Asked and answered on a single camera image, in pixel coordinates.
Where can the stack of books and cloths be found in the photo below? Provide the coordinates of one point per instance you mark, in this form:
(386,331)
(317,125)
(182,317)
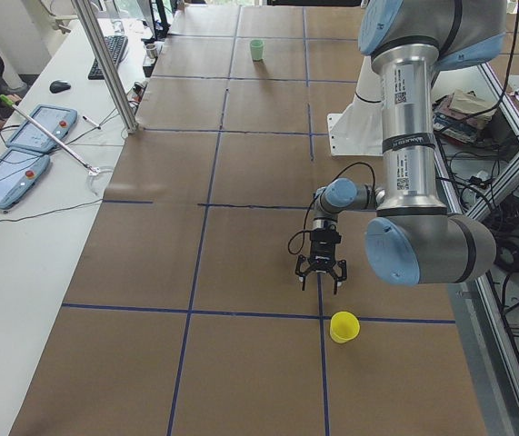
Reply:
(462,115)

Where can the black computer mouse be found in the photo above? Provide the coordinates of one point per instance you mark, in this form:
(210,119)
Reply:
(59,86)

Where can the white pedestal column with base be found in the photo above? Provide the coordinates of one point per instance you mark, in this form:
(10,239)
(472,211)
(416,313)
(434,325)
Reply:
(357,130)

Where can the lower blue teach pendant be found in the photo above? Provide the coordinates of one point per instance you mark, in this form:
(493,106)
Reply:
(19,171)

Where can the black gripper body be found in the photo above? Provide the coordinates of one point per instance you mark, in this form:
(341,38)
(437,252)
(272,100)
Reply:
(322,251)

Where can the small steel cup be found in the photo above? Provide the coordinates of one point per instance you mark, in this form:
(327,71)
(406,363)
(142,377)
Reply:
(151,51)

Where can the metal rod with green handle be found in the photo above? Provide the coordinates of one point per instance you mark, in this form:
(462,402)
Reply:
(93,171)

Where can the yellow plastic cup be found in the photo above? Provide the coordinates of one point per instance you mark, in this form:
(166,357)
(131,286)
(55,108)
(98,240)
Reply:
(344,327)

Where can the light green plastic cup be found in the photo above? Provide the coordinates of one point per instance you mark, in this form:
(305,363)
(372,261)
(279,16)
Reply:
(256,47)

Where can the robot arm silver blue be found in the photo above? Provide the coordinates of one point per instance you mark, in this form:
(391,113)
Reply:
(413,238)

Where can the black computer keyboard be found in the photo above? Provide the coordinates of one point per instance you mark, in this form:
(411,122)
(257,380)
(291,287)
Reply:
(116,46)

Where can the aluminium frame post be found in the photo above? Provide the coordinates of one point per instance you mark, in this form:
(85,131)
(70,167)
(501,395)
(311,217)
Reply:
(114,85)

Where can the black marker pen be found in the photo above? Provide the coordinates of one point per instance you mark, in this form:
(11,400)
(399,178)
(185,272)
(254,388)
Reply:
(91,122)

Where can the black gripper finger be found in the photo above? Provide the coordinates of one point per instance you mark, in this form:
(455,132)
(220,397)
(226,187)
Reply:
(338,271)
(303,267)

